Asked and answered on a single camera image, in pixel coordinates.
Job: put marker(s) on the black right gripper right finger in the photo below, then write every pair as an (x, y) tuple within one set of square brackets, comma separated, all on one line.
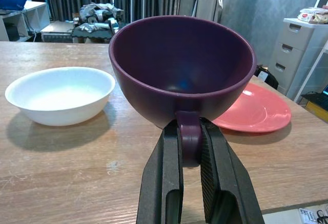
[(225, 183)]

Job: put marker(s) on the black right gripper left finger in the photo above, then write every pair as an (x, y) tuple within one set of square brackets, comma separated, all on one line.
[(159, 183)]

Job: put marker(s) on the dark purple cup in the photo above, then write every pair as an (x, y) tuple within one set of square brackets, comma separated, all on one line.
[(179, 62)]

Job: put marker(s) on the coral pink plate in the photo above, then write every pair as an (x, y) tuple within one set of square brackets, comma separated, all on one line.
[(258, 111)]

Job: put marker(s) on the white printed paper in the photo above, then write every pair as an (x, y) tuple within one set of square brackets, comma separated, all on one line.
[(307, 215)]

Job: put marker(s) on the black bag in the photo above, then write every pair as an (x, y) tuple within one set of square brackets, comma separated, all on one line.
[(267, 76)]

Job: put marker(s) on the black laptop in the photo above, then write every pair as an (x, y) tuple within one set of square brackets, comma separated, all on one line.
[(317, 99)]

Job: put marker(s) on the white bowl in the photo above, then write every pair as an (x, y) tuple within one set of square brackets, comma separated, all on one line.
[(60, 96)]

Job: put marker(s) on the grey plastic drawer cabinet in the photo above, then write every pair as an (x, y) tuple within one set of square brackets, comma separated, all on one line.
[(292, 52)]

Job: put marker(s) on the grey humanoid robot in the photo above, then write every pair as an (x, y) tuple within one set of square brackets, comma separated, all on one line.
[(100, 16)]

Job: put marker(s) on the snack packages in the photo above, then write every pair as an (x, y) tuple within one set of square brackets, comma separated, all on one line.
[(314, 15)]

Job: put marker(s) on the white shelf unit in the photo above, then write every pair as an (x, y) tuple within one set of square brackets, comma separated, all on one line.
[(23, 21)]

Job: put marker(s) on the white metal rack frame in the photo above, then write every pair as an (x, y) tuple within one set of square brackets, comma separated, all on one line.
[(311, 55)]

